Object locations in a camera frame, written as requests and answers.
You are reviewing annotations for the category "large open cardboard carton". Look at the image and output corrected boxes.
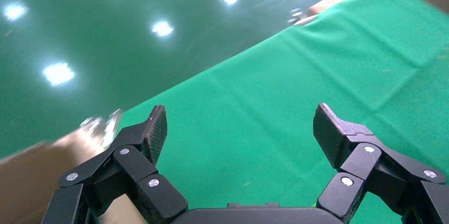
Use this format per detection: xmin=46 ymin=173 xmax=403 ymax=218
xmin=0 ymin=129 xmax=148 ymax=224

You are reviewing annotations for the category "green table cloth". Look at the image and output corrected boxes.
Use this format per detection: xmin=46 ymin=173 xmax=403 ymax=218
xmin=105 ymin=0 xmax=449 ymax=224

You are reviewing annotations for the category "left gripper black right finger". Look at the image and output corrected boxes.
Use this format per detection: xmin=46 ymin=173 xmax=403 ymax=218
xmin=312 ymin=103 xmax=449 ymax=224

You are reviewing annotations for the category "metal table clamp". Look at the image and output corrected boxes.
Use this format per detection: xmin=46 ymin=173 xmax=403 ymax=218
xmin=286 ymin=7 xmax=317 ymax=26
xmin=79 ymin=109 xmax=123 ymax=148

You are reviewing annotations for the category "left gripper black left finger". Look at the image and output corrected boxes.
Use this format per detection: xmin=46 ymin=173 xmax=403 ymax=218
xmin=41 ymin=104 xmax=188 ymax=224

